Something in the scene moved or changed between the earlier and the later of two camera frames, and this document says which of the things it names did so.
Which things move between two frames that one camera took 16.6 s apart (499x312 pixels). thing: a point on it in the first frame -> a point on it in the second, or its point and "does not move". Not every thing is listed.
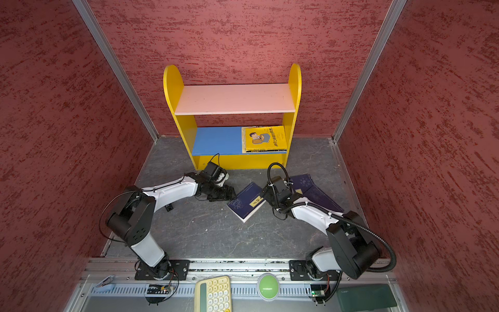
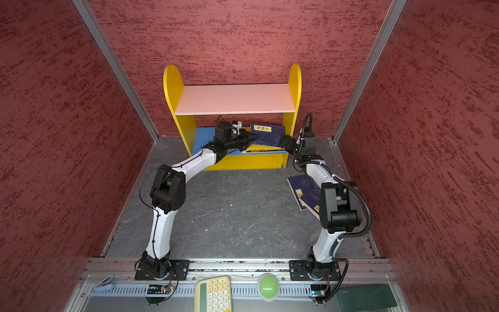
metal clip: x=106 y=281 does not move
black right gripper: x=266 y=193 -> x=293 y=142
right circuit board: x=318 y=290 does not move
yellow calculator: x=213 y=295 does not move
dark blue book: x=246 y=203 -> x=268 y=134
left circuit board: x=158 y=289 does not move
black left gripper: x=223 y=197 -> x=247 y=140
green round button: x=268 y=286 does not move
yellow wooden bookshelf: x=224 y=145 does not move
